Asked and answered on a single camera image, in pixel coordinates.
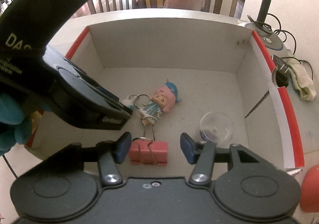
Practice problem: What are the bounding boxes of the white green cloth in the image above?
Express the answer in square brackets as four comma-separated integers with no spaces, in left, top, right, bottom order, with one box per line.
[287,58,317,102]

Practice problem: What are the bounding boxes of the red cardboard box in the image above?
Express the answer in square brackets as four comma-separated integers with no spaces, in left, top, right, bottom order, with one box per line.
[24,17,305,177]

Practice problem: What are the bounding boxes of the red water bottle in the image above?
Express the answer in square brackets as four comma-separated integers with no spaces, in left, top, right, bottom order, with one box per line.
[300,165,319,213]

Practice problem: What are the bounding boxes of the black power plug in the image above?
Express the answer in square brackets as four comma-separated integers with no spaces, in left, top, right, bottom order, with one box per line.
[271,55,289,88]

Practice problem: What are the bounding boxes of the pink binder clip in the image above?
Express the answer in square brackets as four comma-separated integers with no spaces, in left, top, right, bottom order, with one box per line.
[128,116,168,166]

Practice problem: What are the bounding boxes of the grey desk lamp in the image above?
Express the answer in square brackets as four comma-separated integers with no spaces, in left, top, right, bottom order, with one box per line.
[238,0,284,52]

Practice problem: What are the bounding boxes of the pink doll keychain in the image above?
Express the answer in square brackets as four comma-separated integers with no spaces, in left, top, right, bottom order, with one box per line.
[121,79,182,125]

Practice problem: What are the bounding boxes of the blue gloved hand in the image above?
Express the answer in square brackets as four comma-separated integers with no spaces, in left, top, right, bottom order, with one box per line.
[1,92,51,156]

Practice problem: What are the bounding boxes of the clear glass cup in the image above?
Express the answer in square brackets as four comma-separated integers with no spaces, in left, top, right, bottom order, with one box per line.
[200,112,234,147]

